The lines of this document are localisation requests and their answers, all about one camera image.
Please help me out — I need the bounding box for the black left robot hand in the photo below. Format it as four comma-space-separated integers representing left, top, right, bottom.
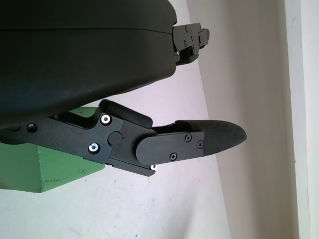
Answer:
0, 0, 248, 178

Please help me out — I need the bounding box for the green wooden block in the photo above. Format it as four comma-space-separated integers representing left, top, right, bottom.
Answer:
0, 105, 106, 194

